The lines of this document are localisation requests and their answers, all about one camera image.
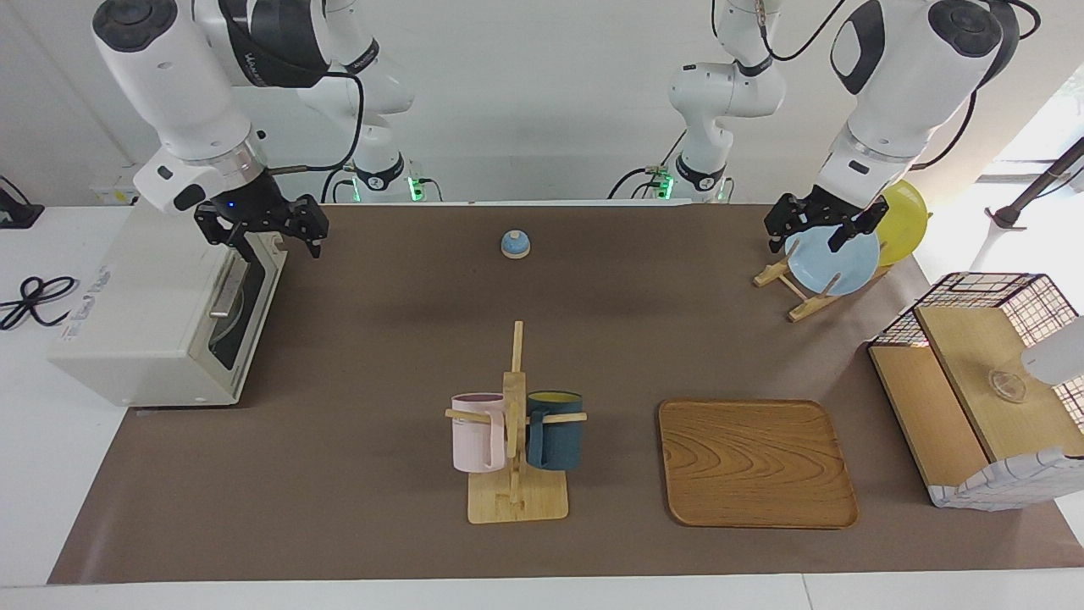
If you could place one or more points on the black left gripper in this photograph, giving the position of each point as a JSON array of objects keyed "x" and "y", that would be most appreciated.
[{"x": 821, "y": 207}]

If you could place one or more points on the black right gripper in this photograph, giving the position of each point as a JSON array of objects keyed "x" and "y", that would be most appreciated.
[{"x": 254, "y": 207}]

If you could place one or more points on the glass oven door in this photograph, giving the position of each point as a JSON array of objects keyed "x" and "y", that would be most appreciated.
[{"x": 254, "y": 296}]

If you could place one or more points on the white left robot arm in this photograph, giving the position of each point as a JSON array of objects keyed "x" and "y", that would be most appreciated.
[{"x": 898, "y": 85}]

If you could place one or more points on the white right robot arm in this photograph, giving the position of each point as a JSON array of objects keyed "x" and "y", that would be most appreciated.
[{"x": 169, "y": 76}]

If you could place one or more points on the white toaster oven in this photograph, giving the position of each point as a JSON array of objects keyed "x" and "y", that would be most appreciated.
[{"x": 127, "y": 288}]

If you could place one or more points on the light blue plate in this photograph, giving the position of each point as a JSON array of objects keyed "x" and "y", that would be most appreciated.
[{"x": 834, "y": 271}]

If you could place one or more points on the yellow plate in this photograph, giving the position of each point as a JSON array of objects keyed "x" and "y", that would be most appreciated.
[{"x": 906, "y": 224}]

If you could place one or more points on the wooden dish rack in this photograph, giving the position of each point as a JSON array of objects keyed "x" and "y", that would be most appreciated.
[{"x": 809, "y": 307}]

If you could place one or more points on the black stand pole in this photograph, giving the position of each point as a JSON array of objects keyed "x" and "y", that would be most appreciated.
[{"x": 1008, "y": 216}]

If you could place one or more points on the large wooden shelf board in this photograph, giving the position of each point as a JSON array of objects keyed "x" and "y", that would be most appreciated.
[{"x": 965, "y": 347}]

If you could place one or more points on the narrow wooden shelf board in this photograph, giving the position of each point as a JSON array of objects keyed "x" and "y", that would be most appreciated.
[{"x": 923, "y": 407}]

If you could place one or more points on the small blue call bell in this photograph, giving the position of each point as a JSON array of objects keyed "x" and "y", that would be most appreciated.
[{"x": 516, "y": 245}]

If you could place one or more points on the brown table mat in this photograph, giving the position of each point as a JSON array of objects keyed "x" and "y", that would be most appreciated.
[{"x": 339, "y": 466}]

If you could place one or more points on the clear glass cup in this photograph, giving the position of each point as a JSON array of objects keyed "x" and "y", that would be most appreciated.
[{"x": 1007, "y": 387}]

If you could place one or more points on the wooden serving tray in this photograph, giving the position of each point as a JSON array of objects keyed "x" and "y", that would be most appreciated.
[{"x": 754, "y": 466}]

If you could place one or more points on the white cylindrical object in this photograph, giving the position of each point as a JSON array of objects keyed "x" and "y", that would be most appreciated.
[{"x": 1054, "y": 356}]

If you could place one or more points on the pink mug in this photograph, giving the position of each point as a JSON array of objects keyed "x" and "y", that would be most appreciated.
[{"x": 474, "y": 440}]

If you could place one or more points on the white checked cloth liner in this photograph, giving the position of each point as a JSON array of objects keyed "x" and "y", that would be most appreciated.
[{"x": 1008, "y": 487}]

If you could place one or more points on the dark blue mug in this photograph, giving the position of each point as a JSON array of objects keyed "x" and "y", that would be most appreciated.
[{"x": 555, "y": 440}]

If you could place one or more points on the wooden mug rack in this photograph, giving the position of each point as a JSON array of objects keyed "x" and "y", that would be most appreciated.
[{"x": 517, "y": 504}]

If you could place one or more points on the white wall socket box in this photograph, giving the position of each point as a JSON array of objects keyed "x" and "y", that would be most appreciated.
[{"x": 114, "y": 193}]

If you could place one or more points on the black clamp mount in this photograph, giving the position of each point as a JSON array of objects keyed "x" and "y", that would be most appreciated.
[{"x": 17, "y": 216}]

